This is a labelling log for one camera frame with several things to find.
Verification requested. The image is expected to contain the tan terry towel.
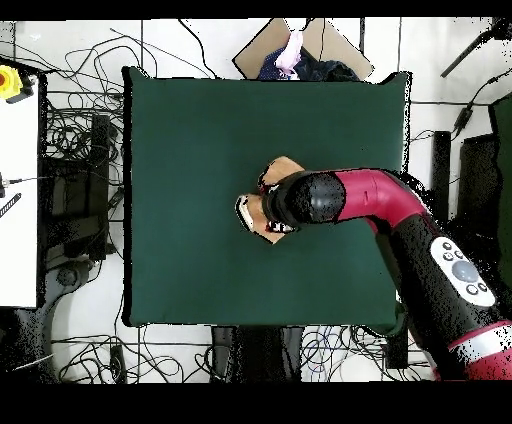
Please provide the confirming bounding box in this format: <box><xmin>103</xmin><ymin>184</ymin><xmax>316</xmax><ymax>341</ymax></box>
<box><xmin>234</xmin><ymin>155</ymin><xmax>307</xmax><ymax>246</ymax></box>

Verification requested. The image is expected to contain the black flat panel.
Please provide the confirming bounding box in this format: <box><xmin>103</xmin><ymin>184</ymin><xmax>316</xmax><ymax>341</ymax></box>
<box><xmin>457</xmin><ymin>133</ymin><xmax>501</xmax><ymax>241</ymax></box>

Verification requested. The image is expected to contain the dark green table cloth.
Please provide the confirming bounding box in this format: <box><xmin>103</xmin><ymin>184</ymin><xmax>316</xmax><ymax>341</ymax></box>
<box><xmin>121</xmin><ymin>65</ymin><xmax>413</xmax><ymax>335</ymax></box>

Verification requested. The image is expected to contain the blue dotted garment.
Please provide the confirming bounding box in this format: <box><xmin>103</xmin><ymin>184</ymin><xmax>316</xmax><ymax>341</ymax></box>
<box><xmin>257</xmin><ymin>47</ymin><xmax>288</xmax><ymax>81</ymax></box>

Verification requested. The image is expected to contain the dark navy garment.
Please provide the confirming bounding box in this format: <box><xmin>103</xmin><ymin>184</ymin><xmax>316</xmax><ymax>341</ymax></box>
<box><xmin>293</xmin><ymin>46</ymin><xmax>361</xmax><ymax>82</ymax></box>

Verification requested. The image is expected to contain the black table leg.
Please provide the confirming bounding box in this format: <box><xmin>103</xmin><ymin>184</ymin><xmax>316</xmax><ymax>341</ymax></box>
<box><xmin>385</xmin><ymin>327</ymin><xmax>409</xmax><ymax>370</ymax></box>

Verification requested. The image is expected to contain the brown cardboard box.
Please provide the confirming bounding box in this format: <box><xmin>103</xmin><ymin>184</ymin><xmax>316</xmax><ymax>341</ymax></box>
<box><xmin>232</xmin><ymin>17</ymin><xmax>375</xmax><ymax>82</ymax></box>

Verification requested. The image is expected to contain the pink garment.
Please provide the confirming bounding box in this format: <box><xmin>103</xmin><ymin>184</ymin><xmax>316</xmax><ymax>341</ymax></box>
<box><xmin>274</xmin><ymin>29</ymin><xmax>305</xmax><ymax>77</ymax></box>

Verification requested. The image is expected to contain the black equipment rack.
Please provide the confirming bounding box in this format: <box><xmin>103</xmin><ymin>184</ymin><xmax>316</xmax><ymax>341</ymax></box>
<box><xmin>39</xmin><ymin>113</ymin><xmax>114</xmax><ymax>261</ymax></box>

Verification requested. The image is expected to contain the black power strip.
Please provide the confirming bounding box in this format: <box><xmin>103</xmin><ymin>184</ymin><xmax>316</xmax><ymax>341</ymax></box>
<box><xmin>109</xmin><ymin>343</ymin><xmax>127</xmax><ymax>383</ymax></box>

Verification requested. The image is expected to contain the black power adapter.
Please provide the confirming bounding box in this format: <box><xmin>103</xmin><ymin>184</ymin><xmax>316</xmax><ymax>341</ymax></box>
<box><xmin>451</xmin><ymin>104</ymin><xmax>475</xmax><ymax>135</ymax></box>

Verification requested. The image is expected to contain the grey wheeled stand base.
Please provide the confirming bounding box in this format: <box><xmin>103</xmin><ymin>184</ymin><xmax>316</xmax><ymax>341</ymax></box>
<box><xmin>15</xmin><ymin>257</ymin><xmax>95</xmax><ymax>384</ymax></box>

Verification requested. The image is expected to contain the green fabric sheet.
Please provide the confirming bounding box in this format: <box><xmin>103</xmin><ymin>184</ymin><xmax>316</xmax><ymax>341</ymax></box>
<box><xmin>489</xmin><ymin>93</ymin><xmax>512</xmax><ymax>289</ymax></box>

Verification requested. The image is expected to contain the black tripod leg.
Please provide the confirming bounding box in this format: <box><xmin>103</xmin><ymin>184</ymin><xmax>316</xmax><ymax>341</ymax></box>
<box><xmin>439</xmin><ymin>17</ymin><xmax>512</xmax><ymax>79</ymax></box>

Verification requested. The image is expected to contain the white desk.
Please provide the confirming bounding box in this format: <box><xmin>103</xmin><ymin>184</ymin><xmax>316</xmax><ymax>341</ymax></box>
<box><xmin>0</xmin><ymin>75</ymin><xmax>40</xmax><ymax>309</ymax></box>

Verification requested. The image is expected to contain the yellow emergency stop button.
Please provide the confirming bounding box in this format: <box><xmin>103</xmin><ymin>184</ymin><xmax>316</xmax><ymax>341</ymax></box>
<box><xmin>0</xmin><ymin>64</ymin><xmax>24</xmax><ymax>101</ymax></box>

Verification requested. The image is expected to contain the black cable tangle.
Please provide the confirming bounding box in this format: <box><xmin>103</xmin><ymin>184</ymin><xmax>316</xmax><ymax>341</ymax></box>
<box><xmin>299</xmin><ymin>324</ymin><xmax>435</xmax><ymax>381</ymax></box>
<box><xmin>41</xmin><ymin>27</ymin><xmax>161</xmax><ymax>169</ymax></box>

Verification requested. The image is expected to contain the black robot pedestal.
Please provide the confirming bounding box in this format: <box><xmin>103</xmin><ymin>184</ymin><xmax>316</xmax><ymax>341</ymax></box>
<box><xmin>210</xmin><ymin>325</ymin><xmax>304</xmax><ymax>384</ymax></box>

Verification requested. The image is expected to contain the black metal post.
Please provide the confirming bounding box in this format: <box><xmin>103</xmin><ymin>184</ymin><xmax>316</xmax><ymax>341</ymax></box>
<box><xmin>430</xmin><ymin>130</ymin><xmax>452</xmax><ymax>225</ymax></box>

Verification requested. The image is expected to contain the black ribbed strap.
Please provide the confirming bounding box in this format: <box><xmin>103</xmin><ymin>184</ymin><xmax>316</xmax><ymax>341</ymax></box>
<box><xmin>0</xmin><ymin>192</ymin><xmax>23</xmax><ymax>219</ymax></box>

